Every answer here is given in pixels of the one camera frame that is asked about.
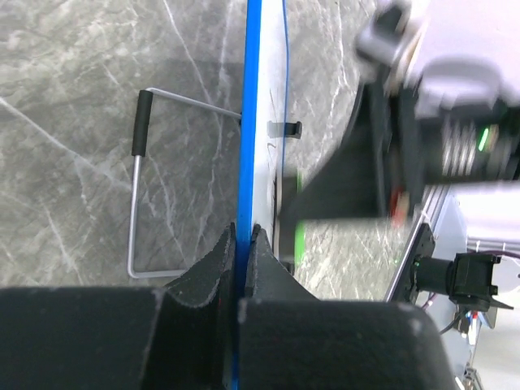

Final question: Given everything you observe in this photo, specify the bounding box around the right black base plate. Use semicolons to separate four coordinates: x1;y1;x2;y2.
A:
401;223;436;304

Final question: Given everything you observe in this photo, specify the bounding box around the blue framed whiteboard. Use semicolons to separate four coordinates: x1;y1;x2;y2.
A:
231;0;304;390

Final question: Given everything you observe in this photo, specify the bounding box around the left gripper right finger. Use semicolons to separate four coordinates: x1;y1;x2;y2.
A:
237;227;456;389

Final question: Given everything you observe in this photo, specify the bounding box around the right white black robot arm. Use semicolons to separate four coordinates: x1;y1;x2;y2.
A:
279;1;519;242

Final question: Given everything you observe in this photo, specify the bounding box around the whiteboard wire stand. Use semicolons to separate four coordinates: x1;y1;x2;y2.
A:
128;87;304;280

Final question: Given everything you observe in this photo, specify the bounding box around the aluminium rail frame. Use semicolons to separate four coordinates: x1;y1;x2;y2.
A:
384;186;467;301

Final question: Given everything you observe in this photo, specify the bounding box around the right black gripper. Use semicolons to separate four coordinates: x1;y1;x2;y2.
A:
279;1;519;222

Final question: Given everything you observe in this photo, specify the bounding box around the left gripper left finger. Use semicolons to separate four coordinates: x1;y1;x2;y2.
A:
1;225;236;389

